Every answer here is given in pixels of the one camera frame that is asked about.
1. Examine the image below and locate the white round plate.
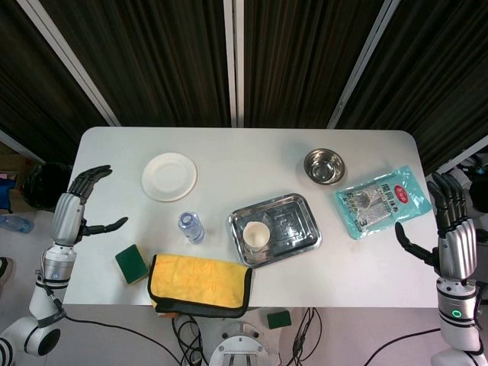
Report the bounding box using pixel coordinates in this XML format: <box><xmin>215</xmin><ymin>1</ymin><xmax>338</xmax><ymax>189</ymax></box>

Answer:
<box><xmin>140</xmin><ymin>152</ymin><xmax>198</xmax><ymax>202</ymax></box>

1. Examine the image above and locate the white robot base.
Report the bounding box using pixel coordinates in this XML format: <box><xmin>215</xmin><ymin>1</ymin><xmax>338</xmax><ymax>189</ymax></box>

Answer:
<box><xmin>208</xmin><ymin>322</ymin><xmax>281</xmax><ymax>366</ymax></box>

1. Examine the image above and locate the small green sponge block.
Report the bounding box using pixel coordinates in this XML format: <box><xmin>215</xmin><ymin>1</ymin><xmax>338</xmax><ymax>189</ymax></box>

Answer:
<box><xmin>266</xmin><ymin>310</ymin><xmax>292</xmax><ymax>331</ymax></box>

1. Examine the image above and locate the transparent plastic water bottle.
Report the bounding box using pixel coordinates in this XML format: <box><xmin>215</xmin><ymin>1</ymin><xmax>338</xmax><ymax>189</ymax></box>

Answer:
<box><xmin>177</xmin><ymin>211</ymin><xmax>206</xmax><ymax>245</ymax></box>

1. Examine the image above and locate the stainless steel bowl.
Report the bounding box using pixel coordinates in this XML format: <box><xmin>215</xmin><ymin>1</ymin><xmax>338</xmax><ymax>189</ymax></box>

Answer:
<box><xmin>303</xmin><ymin>148</ymin><xmax>346</xmax><ymax>187</ymax></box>

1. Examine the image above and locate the brown cardboard box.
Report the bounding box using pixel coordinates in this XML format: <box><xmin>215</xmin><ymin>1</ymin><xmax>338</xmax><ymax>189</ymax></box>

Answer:
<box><xmin>0</xmin><ymin>152</ymin><xmax>35</xmax><ymax>182</ymax></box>

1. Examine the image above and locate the green and yellow sponge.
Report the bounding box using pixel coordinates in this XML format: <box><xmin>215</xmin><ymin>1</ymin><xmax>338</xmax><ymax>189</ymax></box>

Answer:
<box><xmin>114</xmin><ymin>244</ymin><xmax>149</xmax><ymax>286</ymax></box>

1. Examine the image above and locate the black cable bundle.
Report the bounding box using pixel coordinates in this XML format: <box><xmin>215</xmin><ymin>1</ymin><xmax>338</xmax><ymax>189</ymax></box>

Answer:
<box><xmin>172</xmin><ymin>314</ymin><xmax>210</xmax><ymax>366</ymax></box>

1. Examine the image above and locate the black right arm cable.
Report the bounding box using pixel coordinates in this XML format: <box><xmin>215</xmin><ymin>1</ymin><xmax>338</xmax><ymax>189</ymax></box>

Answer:
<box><xmin>365</xmin><ymin>326</ymin><xmax>443</xmax><ymax>366</ymax></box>

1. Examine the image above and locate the yellow towel with black trim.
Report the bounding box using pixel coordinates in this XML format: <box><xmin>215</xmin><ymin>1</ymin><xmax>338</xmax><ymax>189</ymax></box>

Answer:
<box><xmin>147</xmin><ymin>253</ymin><xmax>254</xmax><ymax>319</ymax></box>

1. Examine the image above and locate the blue bag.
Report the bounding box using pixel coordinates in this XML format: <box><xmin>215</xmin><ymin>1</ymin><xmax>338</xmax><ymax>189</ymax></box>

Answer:
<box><xmin>0</xmin><ymin>178</ymin><xmax>18</xmax><ymax>210</ymax></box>

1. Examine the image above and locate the teal steel scrubber packet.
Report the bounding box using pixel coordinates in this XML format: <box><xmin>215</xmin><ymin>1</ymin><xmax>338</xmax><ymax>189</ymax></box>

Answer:
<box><xmin>334</xmin><ymin>165</ymin><xmax>434</xmax><ymax>241</ymax></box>

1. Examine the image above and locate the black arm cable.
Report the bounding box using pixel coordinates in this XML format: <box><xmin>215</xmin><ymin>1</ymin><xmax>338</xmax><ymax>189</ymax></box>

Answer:
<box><xmin>36</xmin><ymin>269</ymin><xmax>181</xmax><ymax>366</ymax></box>
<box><xmin>365</xmin><ymin>326</ymin><xmax>443</xmax><ymax>366</ymax></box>

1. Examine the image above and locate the black bag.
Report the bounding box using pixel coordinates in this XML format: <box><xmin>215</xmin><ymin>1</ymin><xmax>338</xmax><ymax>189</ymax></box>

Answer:
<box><xmin>21</xmin><ymin>162</ymin><xmax>73</xmax><ymax>213</ymax></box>

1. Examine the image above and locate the white paper cup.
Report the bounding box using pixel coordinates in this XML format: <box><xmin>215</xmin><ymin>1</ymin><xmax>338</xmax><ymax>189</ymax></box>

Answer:
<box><xmin>242</xmin><ymin>222</ymin><xmax>271</xmax><ymax>251</ymax></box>

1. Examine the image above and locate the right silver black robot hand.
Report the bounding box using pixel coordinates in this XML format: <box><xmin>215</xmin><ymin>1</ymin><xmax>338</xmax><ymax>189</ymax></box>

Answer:
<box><xmin>394</xmin><ymin>171</ymin><xmax>478</xmax><ymax>282</ymax></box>

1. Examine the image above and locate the thin black cable pair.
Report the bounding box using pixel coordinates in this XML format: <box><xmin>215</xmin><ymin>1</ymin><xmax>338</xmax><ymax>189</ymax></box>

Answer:
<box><xmin>287</xmin><ymin>307</ymin><xmax>323</xmax><ymax>366</ymax></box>

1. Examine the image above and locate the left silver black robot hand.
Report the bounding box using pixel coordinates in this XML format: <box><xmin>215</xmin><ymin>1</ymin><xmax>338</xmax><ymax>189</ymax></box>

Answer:
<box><xmin>51</xmin><ymin>164</ymin><xmax>129</xmax><ymax>247</ymax></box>

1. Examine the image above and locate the rectangular stainless steel tray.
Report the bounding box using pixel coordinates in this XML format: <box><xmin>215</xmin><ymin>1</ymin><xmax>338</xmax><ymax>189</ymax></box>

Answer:
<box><xmin>227</xmin><ymin>192</ymin><xmax>323</xmax><ymax>267</ymax></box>

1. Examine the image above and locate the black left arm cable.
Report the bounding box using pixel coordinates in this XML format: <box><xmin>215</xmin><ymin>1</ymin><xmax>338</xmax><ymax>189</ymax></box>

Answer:
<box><xmin>36</xmin><ymin>269</ymin><xmax>181</xmax><ymax>366</ymax></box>

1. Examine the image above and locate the white partition frame post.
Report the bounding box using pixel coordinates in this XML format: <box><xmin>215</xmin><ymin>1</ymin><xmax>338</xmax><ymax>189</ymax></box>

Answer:
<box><xmin>17</xmin><ymin>0</ymin><xmax>121</xmax><ymax>127</ymax></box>
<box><xmin>327</xmin><ymin>0</ymin><xmax>402</xmax><ymax>130</ymax></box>
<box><xmin>223</xmin><ymin>0</ymin><xmax>245</xmax><ymax>129</ymax></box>

